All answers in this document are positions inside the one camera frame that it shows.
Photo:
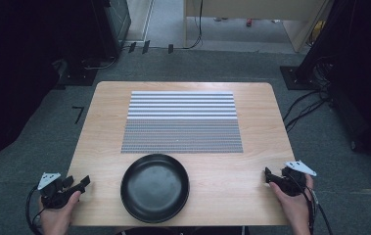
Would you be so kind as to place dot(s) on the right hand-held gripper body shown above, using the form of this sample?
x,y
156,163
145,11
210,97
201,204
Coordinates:
x,y
293,183

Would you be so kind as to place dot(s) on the striped grey white placemat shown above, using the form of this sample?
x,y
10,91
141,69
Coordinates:
x,y
182,124

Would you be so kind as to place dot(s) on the black floor tape corner mark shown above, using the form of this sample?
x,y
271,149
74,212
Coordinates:
x,y
79,113

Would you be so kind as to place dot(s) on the black curtain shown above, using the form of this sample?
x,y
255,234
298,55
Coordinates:
x,y
359,75
20,65

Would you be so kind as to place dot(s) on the black floor tape strip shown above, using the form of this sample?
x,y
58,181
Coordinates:
x,y
170,48
132,47
146,46

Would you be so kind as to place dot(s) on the black round plate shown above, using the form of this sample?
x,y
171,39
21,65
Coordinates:
x,y
155,188

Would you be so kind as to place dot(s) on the black stand base plate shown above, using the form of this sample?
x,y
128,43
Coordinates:
x,y
77,76
295,78

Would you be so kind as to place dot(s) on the light wooden desk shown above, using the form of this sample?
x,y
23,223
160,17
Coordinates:
x,y
248,8

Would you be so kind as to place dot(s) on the person's right hand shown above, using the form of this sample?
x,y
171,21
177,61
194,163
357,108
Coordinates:
x,y
293,209

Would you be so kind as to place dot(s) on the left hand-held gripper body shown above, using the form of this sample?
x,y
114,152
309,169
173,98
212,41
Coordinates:
x,y
53,193

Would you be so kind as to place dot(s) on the person's left hand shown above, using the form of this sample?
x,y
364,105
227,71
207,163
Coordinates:
x,y
56,217

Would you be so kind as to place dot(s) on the small red object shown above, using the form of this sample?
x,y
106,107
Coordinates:
x,y
249,22

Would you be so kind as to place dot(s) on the yellow object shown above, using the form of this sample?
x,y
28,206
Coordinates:
x,y
318,31

